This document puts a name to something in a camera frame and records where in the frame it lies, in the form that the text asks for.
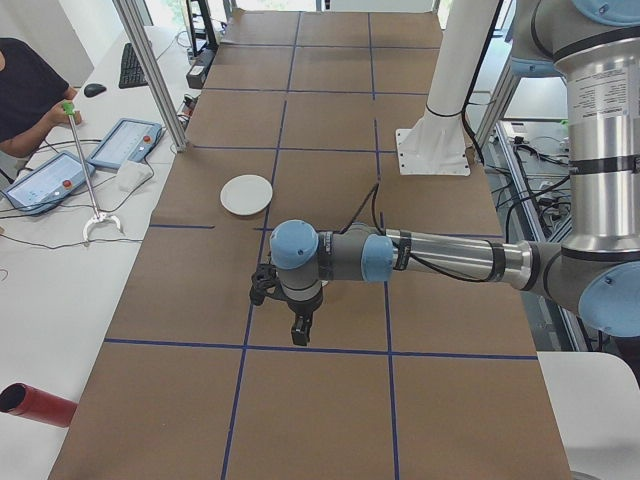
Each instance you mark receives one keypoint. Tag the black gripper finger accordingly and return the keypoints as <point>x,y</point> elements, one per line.
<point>301,329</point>

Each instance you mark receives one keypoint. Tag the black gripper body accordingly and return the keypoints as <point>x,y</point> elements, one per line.
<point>302,309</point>

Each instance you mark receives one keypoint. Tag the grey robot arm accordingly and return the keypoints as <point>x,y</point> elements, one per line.
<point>594,272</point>

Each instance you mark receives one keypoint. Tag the white round plate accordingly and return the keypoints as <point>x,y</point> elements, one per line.
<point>246,195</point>

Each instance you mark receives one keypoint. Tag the white crumpled cloth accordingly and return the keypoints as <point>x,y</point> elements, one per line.
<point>131,175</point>

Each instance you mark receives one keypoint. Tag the blue teach pendant far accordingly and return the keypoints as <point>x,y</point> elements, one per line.
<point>129,140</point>

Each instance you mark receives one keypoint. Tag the blue teach pendant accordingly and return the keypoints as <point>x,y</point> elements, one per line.
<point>46,186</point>
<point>129,140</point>

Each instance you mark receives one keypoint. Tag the blue teach pendant near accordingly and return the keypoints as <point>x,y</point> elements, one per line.
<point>46,186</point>

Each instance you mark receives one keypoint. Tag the black keyboard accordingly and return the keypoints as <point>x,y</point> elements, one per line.
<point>131,72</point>

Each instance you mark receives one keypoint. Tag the red cylinder tube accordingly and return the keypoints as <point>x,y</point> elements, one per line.
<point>31,403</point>

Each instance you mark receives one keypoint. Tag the black computer mouse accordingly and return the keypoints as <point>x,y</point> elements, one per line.
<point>94,89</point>

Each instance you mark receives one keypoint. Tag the reacher grabber tool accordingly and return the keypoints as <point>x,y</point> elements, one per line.
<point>99,216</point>

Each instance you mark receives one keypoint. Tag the seated person black shirt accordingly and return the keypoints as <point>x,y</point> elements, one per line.
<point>32,93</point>

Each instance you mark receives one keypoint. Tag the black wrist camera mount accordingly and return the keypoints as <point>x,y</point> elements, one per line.
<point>265,284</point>

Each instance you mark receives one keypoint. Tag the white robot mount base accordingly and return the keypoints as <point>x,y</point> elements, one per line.
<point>435,145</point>

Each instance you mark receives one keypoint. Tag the aluminium frame post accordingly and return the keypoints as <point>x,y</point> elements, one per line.
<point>134,28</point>

